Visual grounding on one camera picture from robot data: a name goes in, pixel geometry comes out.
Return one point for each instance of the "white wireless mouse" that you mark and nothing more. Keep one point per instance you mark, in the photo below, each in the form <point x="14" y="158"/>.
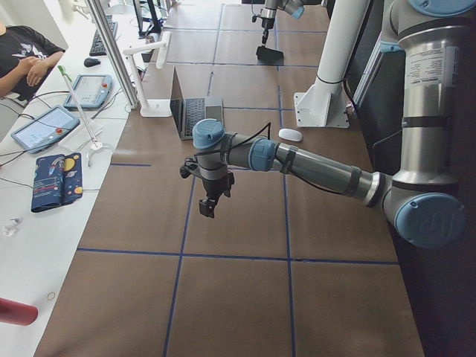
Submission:
<point x="290" y="135"/>

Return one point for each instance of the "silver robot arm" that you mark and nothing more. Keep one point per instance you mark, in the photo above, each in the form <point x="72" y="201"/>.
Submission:
<point x="267" y="14"/>
<point x="420" y="199"/>

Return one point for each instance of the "dark blue space pouch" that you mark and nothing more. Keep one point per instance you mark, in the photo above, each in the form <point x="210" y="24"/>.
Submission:
<point x="58" y="181"/>

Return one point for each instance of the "blue teach pendant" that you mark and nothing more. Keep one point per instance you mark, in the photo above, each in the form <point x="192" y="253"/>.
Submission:
<point x="45" y="130"/>
<point x="92" y="90"/>

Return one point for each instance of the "blue teach pendant far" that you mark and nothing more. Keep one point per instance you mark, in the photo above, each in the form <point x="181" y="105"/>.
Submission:
<point x="92" y="90"/>

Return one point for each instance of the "grey laptop computer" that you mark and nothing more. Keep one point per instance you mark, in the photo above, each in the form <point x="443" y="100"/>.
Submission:
<point x="187" y="112"/>

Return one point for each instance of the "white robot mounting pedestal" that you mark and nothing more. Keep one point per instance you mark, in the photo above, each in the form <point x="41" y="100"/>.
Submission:
<point x="323" y="104"/>

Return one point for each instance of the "black computer mouse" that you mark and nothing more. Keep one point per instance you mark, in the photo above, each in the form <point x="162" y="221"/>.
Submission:
<point x="90" y="62"/>

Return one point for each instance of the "blue teach pendant near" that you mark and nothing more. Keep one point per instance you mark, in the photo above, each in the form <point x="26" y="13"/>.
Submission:
<point x="45" y="130"/>

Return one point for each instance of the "black mouse pad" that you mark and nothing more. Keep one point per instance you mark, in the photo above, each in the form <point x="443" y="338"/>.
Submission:
<point x="267" y="56"/>

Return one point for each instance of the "seated person in black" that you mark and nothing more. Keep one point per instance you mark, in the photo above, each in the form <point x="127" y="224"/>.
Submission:
<point x="27" y="58"/>

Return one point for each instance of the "aluminium frame post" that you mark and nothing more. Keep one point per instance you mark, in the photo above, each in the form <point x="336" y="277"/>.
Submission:
<point x="112" y="51"/>

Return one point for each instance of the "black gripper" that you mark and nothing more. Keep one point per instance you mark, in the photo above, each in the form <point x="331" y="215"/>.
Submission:
<point x="266" y="22"/>
<point x="216" y="186"/>

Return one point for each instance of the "red bottle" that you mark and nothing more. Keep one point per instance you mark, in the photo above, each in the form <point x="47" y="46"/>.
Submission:
<point x="13" y="312"/>

